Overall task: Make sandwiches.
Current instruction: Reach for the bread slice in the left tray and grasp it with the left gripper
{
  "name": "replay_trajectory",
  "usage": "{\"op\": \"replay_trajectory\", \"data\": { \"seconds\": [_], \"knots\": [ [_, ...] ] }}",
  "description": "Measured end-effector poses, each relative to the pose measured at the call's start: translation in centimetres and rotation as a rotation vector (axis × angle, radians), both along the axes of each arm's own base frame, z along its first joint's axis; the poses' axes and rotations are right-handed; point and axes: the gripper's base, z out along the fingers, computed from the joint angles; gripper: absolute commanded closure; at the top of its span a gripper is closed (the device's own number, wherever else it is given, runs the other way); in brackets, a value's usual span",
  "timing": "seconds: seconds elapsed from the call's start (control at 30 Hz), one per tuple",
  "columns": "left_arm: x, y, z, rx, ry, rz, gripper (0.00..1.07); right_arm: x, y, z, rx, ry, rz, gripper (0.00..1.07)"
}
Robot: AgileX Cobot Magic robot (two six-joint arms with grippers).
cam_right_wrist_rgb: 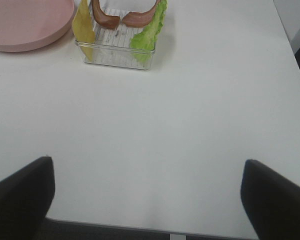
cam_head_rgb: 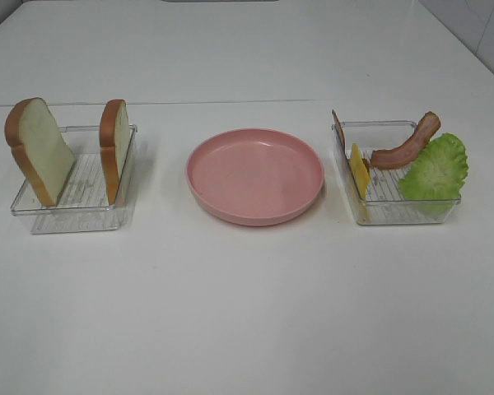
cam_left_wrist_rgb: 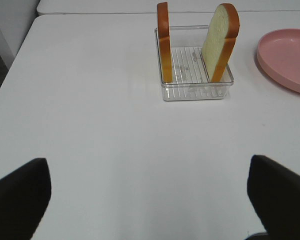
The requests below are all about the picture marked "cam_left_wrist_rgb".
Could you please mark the clear plastic bread box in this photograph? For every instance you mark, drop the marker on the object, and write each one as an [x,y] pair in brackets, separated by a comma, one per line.
[190,81]

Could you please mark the pink round plate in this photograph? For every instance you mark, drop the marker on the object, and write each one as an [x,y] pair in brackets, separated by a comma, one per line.
[278,54]

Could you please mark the bread slice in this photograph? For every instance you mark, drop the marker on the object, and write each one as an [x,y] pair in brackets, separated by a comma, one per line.
[220,40]
[163,30]

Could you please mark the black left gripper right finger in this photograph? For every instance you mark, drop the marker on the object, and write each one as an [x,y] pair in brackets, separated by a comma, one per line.
[274,192]

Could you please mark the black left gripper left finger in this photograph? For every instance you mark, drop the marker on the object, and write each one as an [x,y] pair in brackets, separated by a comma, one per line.
[24,197]

